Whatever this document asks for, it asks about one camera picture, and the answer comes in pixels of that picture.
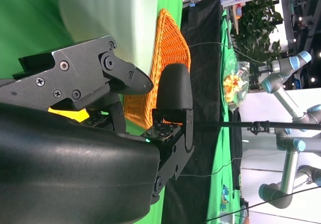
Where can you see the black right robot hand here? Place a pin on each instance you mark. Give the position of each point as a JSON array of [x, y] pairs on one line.
[[62, 171]]

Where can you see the yellow donut bread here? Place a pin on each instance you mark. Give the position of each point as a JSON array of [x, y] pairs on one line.
[[70, 114]]

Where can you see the pale grey bowl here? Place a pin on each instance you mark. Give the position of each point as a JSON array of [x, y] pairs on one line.
[[107, 13]]

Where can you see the grey blue industrial robot arm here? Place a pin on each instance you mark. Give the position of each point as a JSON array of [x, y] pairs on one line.
[[288, 173]]

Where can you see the orange wicker basket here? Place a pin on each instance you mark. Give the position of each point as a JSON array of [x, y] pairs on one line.
[[173, 45]]

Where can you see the green tablecloth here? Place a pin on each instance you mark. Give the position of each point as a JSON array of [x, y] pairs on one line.
[[25, 20]]

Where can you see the green cloth with cartoon print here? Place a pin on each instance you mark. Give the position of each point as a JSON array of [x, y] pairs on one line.
[[225, 146]]

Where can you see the black backdrop cloth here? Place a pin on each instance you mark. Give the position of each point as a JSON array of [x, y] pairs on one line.
[[203, 83]]

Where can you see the black stand pole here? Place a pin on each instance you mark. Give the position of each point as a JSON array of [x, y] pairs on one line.
[[225, 124]]

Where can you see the plastic bag of toy food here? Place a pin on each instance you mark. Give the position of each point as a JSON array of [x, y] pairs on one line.
[[235, 86]]

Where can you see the green leafy plant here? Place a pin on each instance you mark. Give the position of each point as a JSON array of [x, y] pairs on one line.
[[258, 28]]

